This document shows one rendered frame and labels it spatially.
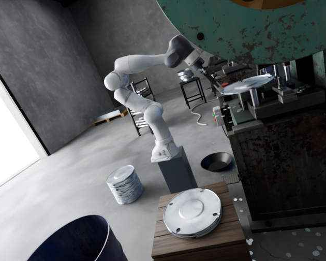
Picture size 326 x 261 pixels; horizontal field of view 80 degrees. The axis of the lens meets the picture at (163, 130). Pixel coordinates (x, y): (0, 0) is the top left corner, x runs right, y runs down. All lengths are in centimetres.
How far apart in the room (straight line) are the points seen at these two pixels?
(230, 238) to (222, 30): 78
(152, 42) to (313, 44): 740
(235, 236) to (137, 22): 782
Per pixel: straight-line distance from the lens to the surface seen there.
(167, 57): 118
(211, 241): 93
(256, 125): 104
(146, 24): 812
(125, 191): 191
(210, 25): 74
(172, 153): 138
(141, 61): 124
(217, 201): 103
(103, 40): 871
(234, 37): 74
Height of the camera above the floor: 106
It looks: 18 degrees down
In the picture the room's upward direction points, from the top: 22 degrees counter-clockwise
